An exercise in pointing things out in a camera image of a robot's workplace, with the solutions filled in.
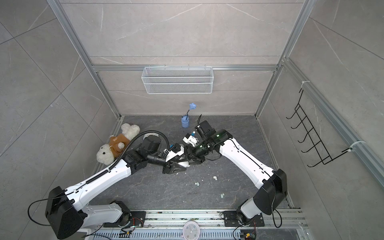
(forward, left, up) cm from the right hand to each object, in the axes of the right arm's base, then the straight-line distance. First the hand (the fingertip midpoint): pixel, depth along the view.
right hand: (182, 161), depth 69 cm
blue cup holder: (+41, +1, -19) cm, 45 cm away
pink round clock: (-25, -4, -21) cm, 33 cm away
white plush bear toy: (+14, +48, -16) cm, 53 cm away
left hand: (0, -1, -1) cm, 2 cm away
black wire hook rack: (-4, -59, +9) cm, 60 cm away
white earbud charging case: (-2, -2, +1) cm, 3 cm away
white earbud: (+1, -18, -24) cm, 30 cm away
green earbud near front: (-10, -20, -23) cm, 32 cm away
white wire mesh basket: (+58, +5, +6) cm, 59 cm away
